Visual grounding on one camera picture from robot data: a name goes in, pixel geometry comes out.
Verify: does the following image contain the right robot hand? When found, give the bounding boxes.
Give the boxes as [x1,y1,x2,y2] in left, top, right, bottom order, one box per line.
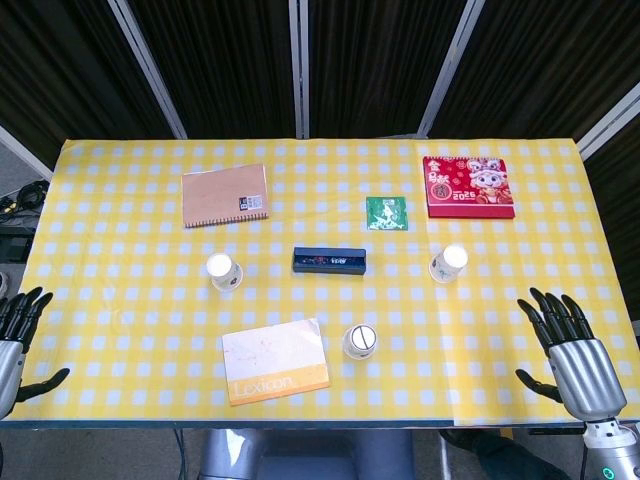
[514,287,629,423]

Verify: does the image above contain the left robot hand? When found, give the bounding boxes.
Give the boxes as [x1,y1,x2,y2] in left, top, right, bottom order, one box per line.
[0,286,72,421]

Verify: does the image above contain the white paper cup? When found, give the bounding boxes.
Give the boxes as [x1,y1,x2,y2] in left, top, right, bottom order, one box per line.
[205,253,245,293]
[428,243,470,285]

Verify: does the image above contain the white paper cup marked base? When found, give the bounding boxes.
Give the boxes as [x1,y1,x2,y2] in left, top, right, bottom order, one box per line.
[342,323,379,360]

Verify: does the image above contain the black equipment box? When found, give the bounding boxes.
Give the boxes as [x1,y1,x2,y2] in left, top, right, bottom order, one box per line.
[0,224,37,262]

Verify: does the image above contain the black bulky object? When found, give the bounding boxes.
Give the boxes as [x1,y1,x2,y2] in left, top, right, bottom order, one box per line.
[444,429,551,480]

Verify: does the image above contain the red desk calendar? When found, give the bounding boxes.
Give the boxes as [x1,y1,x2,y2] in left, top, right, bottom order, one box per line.
[422,155,517,220]

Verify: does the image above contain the green foil packet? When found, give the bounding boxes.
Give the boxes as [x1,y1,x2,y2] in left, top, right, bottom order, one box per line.
[364,195,410,233]

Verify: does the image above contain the white yellow Lexicon book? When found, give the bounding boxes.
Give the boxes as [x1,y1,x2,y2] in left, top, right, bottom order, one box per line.
[221,317,332,407]

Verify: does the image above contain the brown spiral notebook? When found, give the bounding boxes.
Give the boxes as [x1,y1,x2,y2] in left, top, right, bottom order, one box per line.
[180,163,271,230]

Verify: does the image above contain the dark blue long box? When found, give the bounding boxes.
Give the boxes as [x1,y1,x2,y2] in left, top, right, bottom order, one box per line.
[292,246,369,278]

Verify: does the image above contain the yellow checkered tablecloth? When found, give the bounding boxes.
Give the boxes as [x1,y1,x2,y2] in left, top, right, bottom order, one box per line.
[0,138,640,429]

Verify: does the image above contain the grey robot torso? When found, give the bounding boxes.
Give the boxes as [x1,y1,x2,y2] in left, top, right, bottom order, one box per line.
[199,428,416,480]

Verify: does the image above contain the dark ribbed partition panel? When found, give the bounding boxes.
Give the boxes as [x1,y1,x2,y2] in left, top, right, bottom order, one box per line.
[0,0,184,166]
[432,0,640,151]
[307,0,471,139]
[127,0,301,140]

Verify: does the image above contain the black cable bundle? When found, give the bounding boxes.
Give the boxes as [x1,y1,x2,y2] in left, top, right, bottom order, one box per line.
[0,179,51,217]

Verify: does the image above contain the green cable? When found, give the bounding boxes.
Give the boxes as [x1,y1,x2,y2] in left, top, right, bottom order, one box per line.
[172,428,185,480]

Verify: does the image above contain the white partition post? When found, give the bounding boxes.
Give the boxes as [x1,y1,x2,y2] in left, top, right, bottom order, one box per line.
[107,0,189,140]
[0,124,54,181]
[417,0,494,139]
[577,102,640,161]
[288,0,312,140]

